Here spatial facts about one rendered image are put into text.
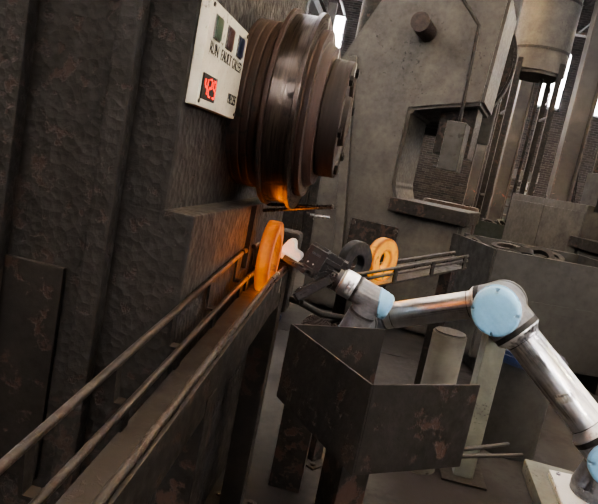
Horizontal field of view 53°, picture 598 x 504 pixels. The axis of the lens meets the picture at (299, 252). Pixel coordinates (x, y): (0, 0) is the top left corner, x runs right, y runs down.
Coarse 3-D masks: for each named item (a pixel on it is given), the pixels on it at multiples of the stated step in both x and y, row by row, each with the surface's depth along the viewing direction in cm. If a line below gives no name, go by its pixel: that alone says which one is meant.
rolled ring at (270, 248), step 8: (272, 224) 149; (280, 224) 150; (264, 232) 147; (272, 232) 147; (280, 232) 152; (264, 240) 145; (272, 240) 145; (280, 240) 157; (264, 248) 145; (272, 248) 145; (280, 248) 159; (264, 256) 145; (272, 256) 160; (256, 264) 145; (264, 264) 145; (272, 264) 159; (256, 272) 146; (264, 272) 145; (272, 272) 158; (256, 280) 147; (264, 280) 147; (256, 288) 150
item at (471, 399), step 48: (288, 336) 107; (336, 336) 111; (288, 384) 105; (336, 384) 91; (384, 384) 85; (432, 384) 89; (336, 432) 90; (384, 432) 86; (432, 432) 91; (336, 480) 102
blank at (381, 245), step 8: (376, 240) 209; (384, 240) 208; (392, 240) 211; (376, 248) 206; (384, 248) 209; (392, 248) 212; (376, 256) 207; (384, 256) 215; (392, 256) 214; (376, 264) 208; (384, 264) 214; (392, 264) 215; (384, 272) 212; (376, 280) 211
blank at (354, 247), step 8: (352, 240) 200; (344, 248) 196; (352, 248) 196; (360, 248) 199; (368, 248) 202; (344, 256) 195; (352, 256) 197; (360, 256) 202; (368, 256) 203; (360, 264) 203; (368, 264) 204
